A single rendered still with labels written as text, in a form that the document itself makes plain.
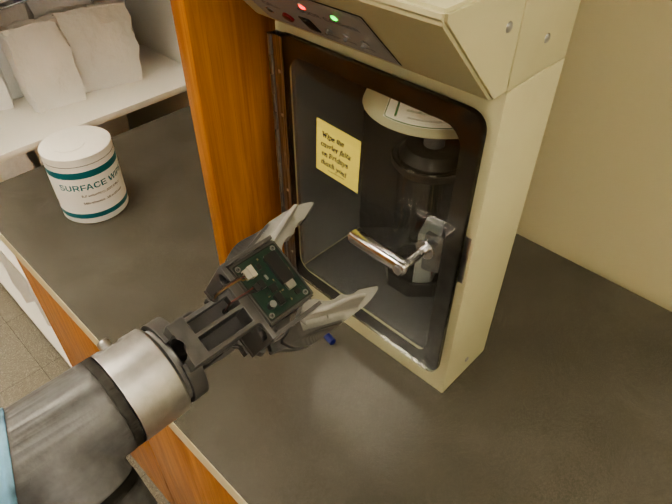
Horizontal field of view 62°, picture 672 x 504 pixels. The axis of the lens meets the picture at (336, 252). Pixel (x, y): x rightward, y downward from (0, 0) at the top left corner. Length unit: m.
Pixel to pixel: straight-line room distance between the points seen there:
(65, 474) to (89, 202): 0.82
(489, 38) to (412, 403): 0.53
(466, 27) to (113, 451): 0.39
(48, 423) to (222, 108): 0.50
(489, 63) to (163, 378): 0.35
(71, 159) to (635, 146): 0.96
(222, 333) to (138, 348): 0.06
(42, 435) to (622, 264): 0.95
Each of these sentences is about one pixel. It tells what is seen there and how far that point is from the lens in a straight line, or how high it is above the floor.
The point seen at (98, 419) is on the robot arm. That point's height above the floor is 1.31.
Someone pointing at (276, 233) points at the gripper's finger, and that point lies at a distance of 0.51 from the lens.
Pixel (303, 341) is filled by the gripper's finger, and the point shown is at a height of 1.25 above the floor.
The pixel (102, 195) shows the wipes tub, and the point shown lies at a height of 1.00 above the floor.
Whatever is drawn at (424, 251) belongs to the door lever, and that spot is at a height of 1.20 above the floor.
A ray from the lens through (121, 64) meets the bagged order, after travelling 1.77.
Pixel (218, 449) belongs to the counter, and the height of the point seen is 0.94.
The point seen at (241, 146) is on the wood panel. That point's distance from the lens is 0.83.
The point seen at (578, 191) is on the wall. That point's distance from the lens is 1.08.
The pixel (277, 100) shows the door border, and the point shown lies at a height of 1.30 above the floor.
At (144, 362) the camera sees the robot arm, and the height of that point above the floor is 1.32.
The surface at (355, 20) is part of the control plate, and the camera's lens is 0.52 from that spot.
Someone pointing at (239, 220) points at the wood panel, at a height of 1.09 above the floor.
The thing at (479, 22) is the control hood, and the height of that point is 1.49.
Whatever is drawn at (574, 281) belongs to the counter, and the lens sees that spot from 1.08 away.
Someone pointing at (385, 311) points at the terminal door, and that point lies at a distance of 0.80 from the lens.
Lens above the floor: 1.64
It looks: 42 degrees down
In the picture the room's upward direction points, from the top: straight up
